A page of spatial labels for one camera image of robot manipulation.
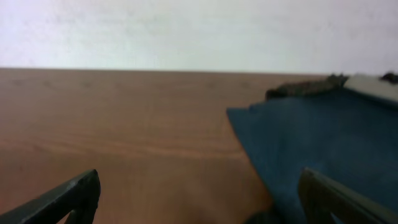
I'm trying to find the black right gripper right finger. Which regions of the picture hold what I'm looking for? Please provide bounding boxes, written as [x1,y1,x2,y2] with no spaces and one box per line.
[298,168,397,224]

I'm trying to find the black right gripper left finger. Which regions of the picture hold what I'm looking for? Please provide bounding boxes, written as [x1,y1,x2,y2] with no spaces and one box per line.
[1,169,101,224]

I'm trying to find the beige khaki garment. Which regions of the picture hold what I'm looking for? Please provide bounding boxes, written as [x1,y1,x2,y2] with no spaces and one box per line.
[343,75,397,107]

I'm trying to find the dark blue denim shorts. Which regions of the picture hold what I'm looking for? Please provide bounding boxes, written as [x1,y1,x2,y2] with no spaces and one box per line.
[226,89,397,223]

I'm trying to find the black patterned garment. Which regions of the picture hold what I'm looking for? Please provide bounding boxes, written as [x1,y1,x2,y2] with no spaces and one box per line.
[265,72,397,100]

